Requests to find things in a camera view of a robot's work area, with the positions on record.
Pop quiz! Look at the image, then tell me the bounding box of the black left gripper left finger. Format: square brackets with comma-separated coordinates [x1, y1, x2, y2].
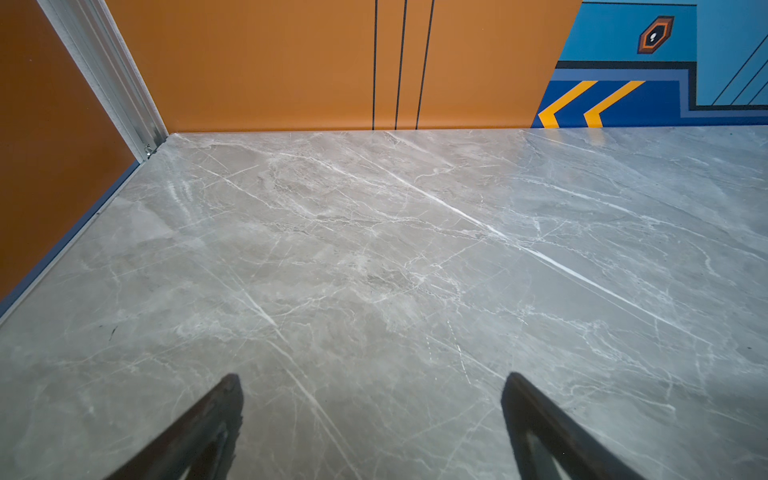
[109, 373, 244, 479]

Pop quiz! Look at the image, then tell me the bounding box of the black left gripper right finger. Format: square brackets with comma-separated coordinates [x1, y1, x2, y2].
[501, 372, 641, 479]

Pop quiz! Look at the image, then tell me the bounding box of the aluminium corner post left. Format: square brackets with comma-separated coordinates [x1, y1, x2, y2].
[38, 0, 168, 163]

